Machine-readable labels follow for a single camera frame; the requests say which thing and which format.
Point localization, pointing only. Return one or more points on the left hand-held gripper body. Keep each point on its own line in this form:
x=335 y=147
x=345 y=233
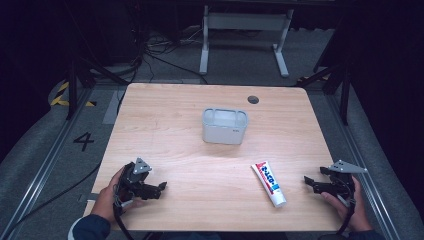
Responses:
x=131 y=180

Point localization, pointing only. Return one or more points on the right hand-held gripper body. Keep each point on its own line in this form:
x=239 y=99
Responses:
x=343 y=180

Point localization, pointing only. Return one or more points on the person's left hand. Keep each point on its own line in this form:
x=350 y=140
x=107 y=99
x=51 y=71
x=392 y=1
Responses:
x=106 y=200

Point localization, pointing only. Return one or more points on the person's right hand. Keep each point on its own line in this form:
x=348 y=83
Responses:
x=358 y=213

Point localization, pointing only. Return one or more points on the white toothpaste tube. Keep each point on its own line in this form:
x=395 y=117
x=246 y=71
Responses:
x=269 y=183

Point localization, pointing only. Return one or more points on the white plastic container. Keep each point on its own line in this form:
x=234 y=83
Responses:
x=224 y=128

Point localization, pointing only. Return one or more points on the black tripod stand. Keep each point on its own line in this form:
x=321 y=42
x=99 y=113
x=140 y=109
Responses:
x=72 y=90
x=343 y=86

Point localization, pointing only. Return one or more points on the yellow black floor tape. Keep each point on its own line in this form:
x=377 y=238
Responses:
x=61 y=96

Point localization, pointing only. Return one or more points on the white metal stand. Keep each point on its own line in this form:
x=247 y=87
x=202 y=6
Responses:
x=246 y=21

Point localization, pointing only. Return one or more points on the aluminium floor rail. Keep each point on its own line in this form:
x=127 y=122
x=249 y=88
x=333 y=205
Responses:
x=43 y=170
x=363 y=173

